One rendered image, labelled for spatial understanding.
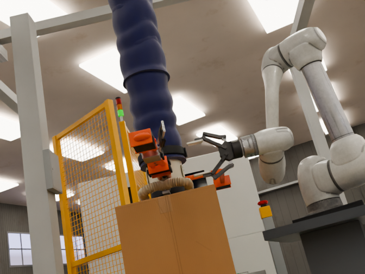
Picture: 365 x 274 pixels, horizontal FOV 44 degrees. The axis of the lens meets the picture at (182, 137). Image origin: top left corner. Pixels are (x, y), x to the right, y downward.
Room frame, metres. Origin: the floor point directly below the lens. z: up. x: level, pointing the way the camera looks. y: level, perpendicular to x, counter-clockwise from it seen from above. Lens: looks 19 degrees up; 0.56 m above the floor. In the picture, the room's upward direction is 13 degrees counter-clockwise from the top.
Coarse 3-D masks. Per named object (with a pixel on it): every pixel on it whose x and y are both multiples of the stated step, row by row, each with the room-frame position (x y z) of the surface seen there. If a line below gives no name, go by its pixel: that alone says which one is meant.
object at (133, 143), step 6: (132, 132) 1.37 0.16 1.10; (138, 132) 1.37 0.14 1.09; (144, 132) 1.37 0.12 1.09; (150, 132) 1.37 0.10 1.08; (132, 138) 1.37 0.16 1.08; (150, 138) 1.37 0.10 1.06; (132, 144) 1.37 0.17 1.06; (138, 144) 1.37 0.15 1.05; (144, 144) 1.38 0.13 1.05; (150, 144) 1.39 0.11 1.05; (138, 150) 1.42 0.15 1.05; (144, 150) 1.44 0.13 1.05; (150, 150) 1.45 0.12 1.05
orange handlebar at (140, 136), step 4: (136, 136) 1.36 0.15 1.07; (140, 136) 1.36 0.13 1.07; (144, 136) 1.36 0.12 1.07; (148, 136) 1.37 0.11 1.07; (136, 140) 1.37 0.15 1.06; (156, 148) 1.50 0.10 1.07; (144, 152) 1.50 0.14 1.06; (160, 160) 1.63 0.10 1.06; (148, 164) 1.64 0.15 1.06; (152, 164) 1.65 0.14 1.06; (156, 164) 1.66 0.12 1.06; (160, 164) 1.68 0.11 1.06; (164, 164) 1.71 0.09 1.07; (152, 168) 1.72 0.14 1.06; (216, 172) 2.04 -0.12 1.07; (168, 176) 1.90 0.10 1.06; (188, 176) 2.04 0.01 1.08; (192, 176) 2.04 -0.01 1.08; (200, 176) 2.04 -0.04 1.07; (220, 176) 2.12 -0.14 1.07; (220, 180) 2.22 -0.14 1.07
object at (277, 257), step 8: (264, 208) 2.90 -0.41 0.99; (264, 216) 2.90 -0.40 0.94; (264, 224) 2.92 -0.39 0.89; (272, 224) 2.91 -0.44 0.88; (272, 248) 2.91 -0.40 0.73; (280, 248) 2.91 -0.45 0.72; (272, 256) 2.94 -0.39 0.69; (280, 256) 2.91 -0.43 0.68; (280, 264) 2.91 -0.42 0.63; (280, 272) 2.91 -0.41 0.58
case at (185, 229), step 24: (192, 192) 1.71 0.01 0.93; (216, 192) 1.70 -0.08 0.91; (120, 216) 1.72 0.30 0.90; (144, 216) 1.71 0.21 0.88; (168, 216) 1.71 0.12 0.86; (192, 216) 1.71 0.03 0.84; (216, 216) 1.70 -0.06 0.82; (120, 240) 1.72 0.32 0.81; (144, 240) 1.71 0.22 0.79; (168, 240) 1.71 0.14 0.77; (192, 240) 1.71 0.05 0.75; (216, 240) 1.70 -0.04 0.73; (144, 264) 1.71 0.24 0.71; (168, 264) 1.71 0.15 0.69; (192, 264) 1.71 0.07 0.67; (216, 264) 1.70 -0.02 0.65
